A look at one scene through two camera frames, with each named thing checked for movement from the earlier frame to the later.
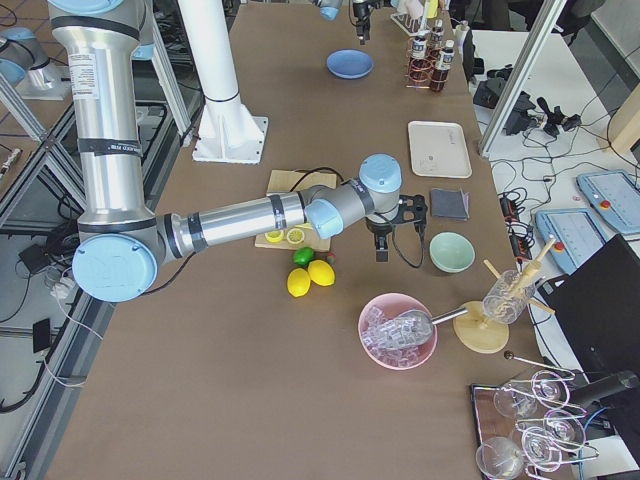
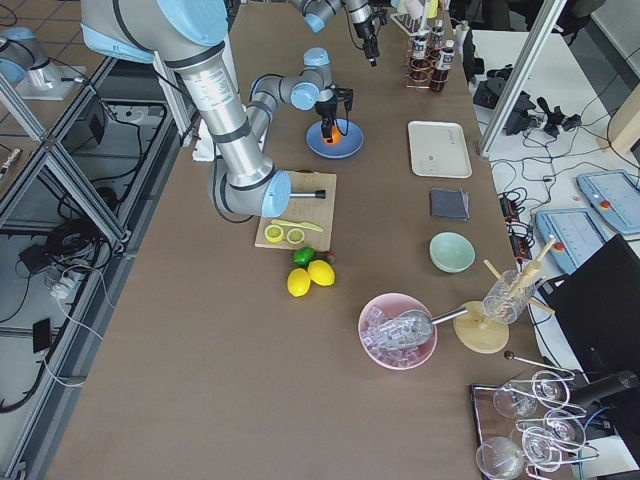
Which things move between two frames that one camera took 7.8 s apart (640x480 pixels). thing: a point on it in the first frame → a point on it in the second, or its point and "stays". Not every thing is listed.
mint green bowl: x=451 y=252 stays
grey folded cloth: x=449 y=203 stays
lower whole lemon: x=298 y=282 stays
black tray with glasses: x=528 y=425 stays
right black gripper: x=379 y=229 → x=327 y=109
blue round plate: x=350 y=64 → x=350 y=144
